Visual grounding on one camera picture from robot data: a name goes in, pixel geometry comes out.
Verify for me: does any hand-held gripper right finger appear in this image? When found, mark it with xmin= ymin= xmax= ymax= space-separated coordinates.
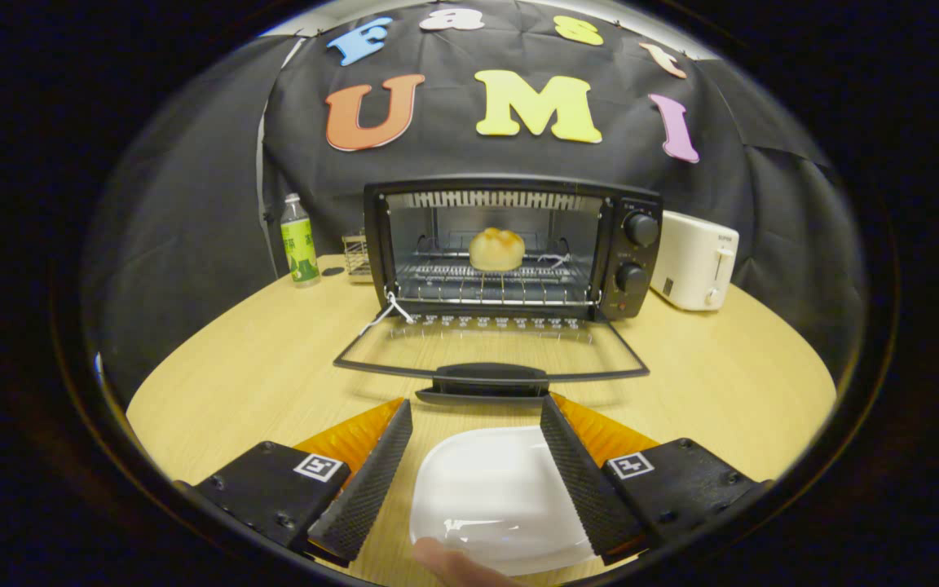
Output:
xmin=539 ymin=395 xmax=772 ymax=565

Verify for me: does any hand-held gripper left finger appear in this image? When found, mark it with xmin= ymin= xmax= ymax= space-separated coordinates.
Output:
xmin=174 ymin=398 xmax=413 ymax=567

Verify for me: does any black toaster oven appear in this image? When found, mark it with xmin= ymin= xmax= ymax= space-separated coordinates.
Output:
xmin=333 ymin=175 xmax=663 ymax=407

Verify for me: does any round golden bread bun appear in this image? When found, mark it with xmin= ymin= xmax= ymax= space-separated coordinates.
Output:
xmin=469 ymin=227 xmax=527 ymax=272

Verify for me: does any white pop-up toaster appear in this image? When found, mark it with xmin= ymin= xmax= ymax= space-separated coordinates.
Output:
xmin=650 ymin=210 xmax=739 ymax=311

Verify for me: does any white square plate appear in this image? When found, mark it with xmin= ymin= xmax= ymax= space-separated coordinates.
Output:
xmin=409 ymin=426 xmax=597 ymax=576

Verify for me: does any green label drink bottle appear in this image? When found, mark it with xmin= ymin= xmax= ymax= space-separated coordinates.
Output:
xmin=280 ymin=193 xmax=321 ymax=286

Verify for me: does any metal oven wire rack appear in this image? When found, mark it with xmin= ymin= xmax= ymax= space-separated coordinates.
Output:
xmin=398 ymin=236 xmax=601 ymax=307

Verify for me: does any small wire holder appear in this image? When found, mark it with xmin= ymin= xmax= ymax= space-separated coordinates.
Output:
xmin=342 ymin=232 xmax=373 ymax=282

